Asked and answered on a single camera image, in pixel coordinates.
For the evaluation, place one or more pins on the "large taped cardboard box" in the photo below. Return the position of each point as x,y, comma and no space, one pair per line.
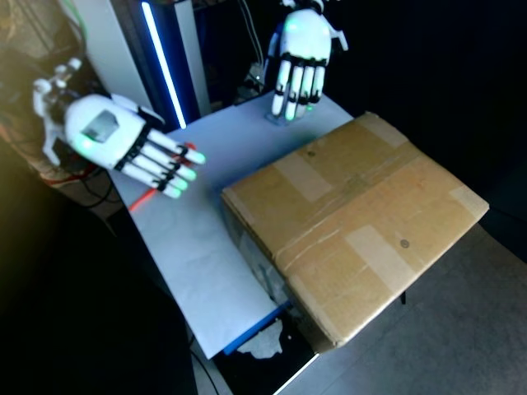
350,205

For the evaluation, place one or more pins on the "crumpled white paper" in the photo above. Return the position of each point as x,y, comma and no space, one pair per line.
263,341

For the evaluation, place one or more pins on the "black box with pale rim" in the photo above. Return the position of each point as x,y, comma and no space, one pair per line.
267,374

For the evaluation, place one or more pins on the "blue-white light strip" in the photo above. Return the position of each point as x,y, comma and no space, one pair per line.
162,61

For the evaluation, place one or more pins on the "white column with dark panel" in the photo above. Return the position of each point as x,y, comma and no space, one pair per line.
111,49

